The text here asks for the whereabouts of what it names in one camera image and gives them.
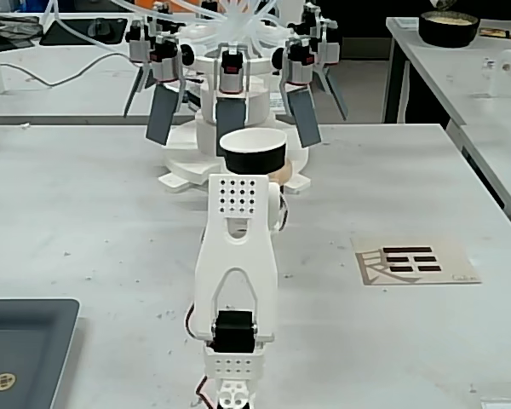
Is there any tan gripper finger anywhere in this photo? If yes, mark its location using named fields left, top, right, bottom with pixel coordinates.
left=267, top=158, right=294, bottom=185

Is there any black desk mat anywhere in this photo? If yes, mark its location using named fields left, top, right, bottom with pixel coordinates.
left=39, top=19, right=129, bottom=47

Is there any grey flap dispenser unit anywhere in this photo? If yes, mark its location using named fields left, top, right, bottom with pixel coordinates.
left=146, top=34, right=185, bottom=148
left=279, top=37, right=323, bottom=148
left=301, top=2, right=350, bottom=123
left=214, top=44, right=250, bottom=157
left=123, top=16, right=157, bottom=119

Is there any clear tubing bundle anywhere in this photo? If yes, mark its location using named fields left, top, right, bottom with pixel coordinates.
left=46, top=0, right=324, bottom=56

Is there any white side table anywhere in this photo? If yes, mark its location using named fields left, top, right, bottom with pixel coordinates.
left=382, top=16, right=511, bottom=251

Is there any black round bowl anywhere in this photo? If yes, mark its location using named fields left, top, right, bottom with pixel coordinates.
left=417, top=11, right=481, bottom=48

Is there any grey plastic tray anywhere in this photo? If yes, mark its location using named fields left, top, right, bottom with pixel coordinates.
left=0, top=297, right=81, bottom=409

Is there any dark crumpled cloth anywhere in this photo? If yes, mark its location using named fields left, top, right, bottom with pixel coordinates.
left=0, top=10, right=43, bottom=43

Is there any white flat panel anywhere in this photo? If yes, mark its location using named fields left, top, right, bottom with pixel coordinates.
left=479, top=394, right=511, bottom=409

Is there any red black wrist cable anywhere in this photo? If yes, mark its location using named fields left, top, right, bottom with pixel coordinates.
left=279, top=193, right=290, bottom=232

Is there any grey cable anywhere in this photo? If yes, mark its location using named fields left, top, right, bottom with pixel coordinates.
left=8, top=49, right=134, bottom=89

